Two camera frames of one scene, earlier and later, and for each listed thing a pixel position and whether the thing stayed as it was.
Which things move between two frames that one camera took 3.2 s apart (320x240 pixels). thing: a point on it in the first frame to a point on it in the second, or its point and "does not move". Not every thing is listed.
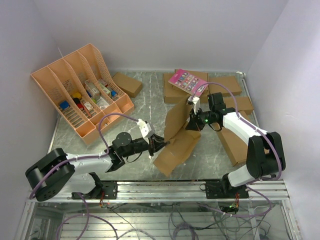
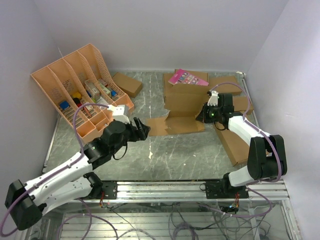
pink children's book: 188,82 does not move
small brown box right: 243,104 does not move
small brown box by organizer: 128,85 does not move
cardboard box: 178,139 to 183,102
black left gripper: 155,142 to 141,134
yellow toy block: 77,95 does not move
